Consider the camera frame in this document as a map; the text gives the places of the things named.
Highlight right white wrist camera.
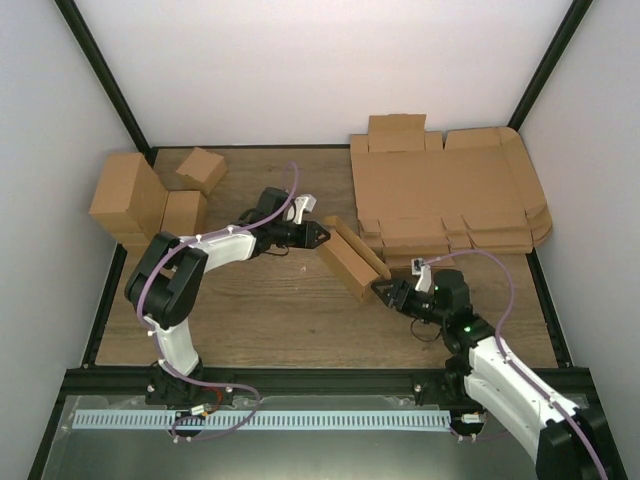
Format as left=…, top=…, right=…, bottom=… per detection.
left=411, top=258, right=432, bottom=293

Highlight black aluminium frame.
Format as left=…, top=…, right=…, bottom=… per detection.
left=29, top=0, right=599, bottom=479

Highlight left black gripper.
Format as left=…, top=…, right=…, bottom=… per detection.
left=271, top=220, right=330, bottom=249

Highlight stack of flat cardboard blanks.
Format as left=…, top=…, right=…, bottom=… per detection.
left=350, top=114, right=552, bottom=262

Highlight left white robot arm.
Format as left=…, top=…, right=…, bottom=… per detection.
left=125, top=187, right=331, bottom=404

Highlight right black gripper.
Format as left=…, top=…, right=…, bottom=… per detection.
left=371, top=279, right=448, bottom=327

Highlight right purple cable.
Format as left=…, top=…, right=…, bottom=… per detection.
left=422, top=249, right=612, bottom=480

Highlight tall folded cardboard box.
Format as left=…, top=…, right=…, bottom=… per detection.
left=89, top=153, right=168, bottom=256

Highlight clear plastic sheet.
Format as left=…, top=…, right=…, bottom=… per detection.
left=43, top=396, right=536, bottom=479

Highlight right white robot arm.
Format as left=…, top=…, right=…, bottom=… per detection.
left=371, top=269, right=616, bottom=479

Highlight light blue slotted cable duct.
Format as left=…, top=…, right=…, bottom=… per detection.
left=71, top=409, right=451, bottom=432

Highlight small tilted cardboard box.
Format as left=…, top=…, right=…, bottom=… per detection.
left=175, top=147, right=228, bottom=197

